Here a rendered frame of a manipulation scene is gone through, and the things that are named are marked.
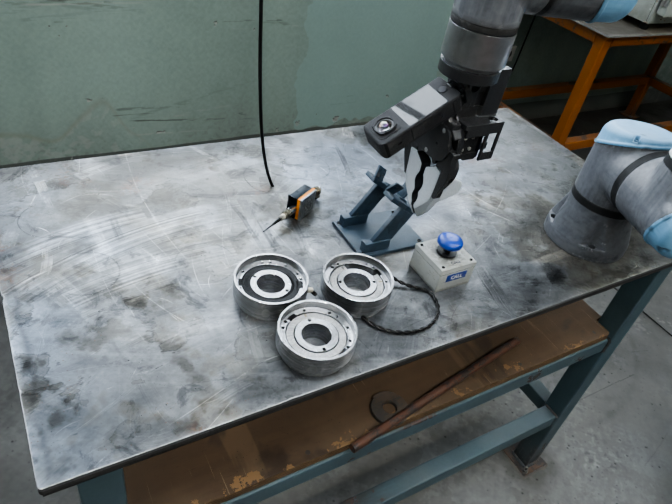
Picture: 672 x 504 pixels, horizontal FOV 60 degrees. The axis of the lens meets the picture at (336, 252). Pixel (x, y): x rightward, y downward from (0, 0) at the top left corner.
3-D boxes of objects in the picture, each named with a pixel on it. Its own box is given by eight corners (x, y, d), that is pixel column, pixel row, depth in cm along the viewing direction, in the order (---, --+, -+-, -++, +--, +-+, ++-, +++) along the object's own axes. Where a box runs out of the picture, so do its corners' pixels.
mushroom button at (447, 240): (440, 272, 90) (449, 248, 86) (425, 256, 92) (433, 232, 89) (460, 267, 91) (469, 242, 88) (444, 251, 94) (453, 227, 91)
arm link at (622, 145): (617, 175, 108) (653, 109, 100) (660, 219, 98) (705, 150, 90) (561, 173, 105) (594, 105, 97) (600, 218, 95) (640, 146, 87)
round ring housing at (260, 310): (231, 324, 78) (232, 302, 75) (232, 272, 86) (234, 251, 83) (308, 326, 80) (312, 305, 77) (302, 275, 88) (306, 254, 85)
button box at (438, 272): (434, 293, 89) (443, 269, 86) (408, 264, 94) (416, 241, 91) (473, 281, 93) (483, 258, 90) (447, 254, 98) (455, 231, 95)
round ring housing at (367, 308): (350, 332, 80) (355, 311, 78) (304, 287, 86) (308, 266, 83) (402, 304, 86) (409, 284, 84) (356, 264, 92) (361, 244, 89)
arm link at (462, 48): (479, 38, 59) (432, 10, 64) (466, 81, 62) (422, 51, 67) (531, 36, 63) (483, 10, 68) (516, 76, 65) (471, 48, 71)
